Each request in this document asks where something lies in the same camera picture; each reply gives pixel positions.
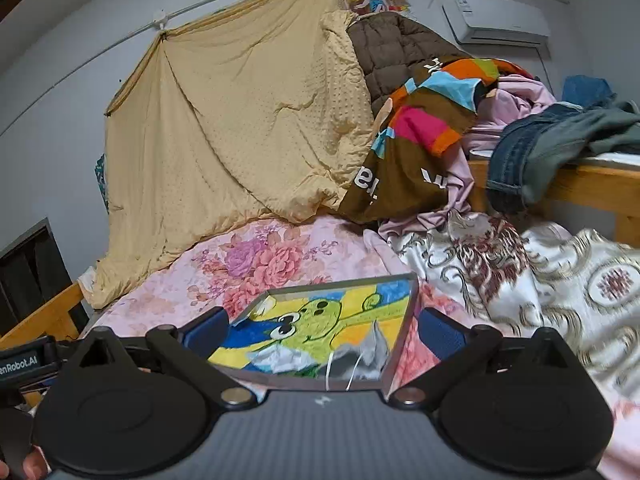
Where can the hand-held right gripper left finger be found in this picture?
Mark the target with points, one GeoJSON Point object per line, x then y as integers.
{"type": "Point", "coordinates": [207, 334]}

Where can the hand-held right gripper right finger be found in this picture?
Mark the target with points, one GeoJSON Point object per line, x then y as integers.
{"type": "Point", "coordinates": [442, 335]}

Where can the white fluffy cloth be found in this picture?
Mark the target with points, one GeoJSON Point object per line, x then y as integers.
{"type": "Point", "coordinates": [280, 360]}

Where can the cartoon frog print box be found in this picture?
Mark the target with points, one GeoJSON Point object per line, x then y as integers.
{"type": "Point", "coordinates": [350, 305]}

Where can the person's left hand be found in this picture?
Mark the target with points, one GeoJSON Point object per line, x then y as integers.
{"type": "Point", "coordinates": [35, 467]}

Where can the pink floral bedsheet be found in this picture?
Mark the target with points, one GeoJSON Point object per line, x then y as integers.
{"type": "Point", "coordinates": [210, 280]}

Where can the dark cabinet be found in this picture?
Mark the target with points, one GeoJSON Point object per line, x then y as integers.
{"type": "Point", "coordinates": [30, 270]}

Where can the small white cloth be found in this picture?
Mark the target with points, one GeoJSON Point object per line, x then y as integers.
{"type": "Point", "coordinates": [87, 285]}

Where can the white gold damask cloth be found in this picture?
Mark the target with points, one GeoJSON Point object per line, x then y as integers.
{"type": "Point", "coordinates": [550, 280]}

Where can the brown multicolour patch cloth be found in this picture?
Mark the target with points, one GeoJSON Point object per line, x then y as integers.
{"type": "Point", "coordinates": [400, 175]}

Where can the blue jeans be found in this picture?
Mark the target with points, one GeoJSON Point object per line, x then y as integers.
{"type": "Point", "coordinates": [515, 160]}

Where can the yellow dotted blanket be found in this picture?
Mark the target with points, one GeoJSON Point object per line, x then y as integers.
{"type": "Point", "coordinates": [225, 110]}

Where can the lilac cloth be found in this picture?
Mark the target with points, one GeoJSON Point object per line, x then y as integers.
{"type": "Point", "coordinates": [515, 105]}

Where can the white sheet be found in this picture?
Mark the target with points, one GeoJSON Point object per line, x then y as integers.
{"type": "Point", "coordinates": [620, 158]}

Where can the grey green garment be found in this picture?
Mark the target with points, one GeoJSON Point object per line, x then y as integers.
{"type": "Point", "coordinates": [600, 130]}

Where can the light blue denim garment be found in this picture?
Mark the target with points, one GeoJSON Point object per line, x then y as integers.
{"type": "Point", "coordinates": [585, 90]}

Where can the brown quilted jacket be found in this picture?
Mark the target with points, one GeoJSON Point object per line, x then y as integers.
{"type": "Point", "coordinates": [395, 55]}

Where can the white air conditioner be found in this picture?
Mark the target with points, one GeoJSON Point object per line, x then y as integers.
{"type": "Point", "coordinates": [500, 17]}

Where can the wooden bed side rail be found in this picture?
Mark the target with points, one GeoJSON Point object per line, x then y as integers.
{"type": "Point", "coordinates": [45, 317]}

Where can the teal wall hanging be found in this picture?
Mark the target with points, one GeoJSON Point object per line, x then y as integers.
{"type": "Point", "coordinates": [101, 180]}

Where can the wooden bed frame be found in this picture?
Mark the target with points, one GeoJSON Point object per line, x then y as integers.
{"type": "Point", "coordinates": [590, 182]}

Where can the white wall hook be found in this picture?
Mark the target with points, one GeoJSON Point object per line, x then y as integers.
{"type": "Point", "coordinates": [160, 19]}

